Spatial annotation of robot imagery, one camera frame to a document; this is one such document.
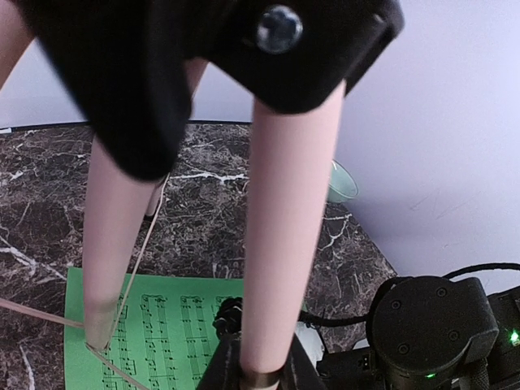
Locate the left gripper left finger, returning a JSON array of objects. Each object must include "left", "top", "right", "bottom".
[{"left": 197, "top": 336, "right": 241, "bottom": 390}]

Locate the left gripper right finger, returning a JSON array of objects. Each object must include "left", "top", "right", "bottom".
[{"left": 279, "top": 336, "right": 327, "bottom": 390}]

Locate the green sheet music page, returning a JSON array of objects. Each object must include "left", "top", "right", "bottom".
[{"left": 63, "top": 267, "right": 243, "bottom": 390}]

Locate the pink perforated music stand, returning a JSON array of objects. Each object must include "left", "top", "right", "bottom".
[{"left": 1, "top": 1, "right": 404, "bottom": 389}]

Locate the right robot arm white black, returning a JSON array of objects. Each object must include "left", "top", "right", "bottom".
[{"left": 300, "top": 263, "right": 519, "bottom": 389}]

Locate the pale green ceramic bowl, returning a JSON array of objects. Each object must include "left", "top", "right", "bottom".
[{"left": 327, "top": 160, "right": 358, "bottom": 203}]

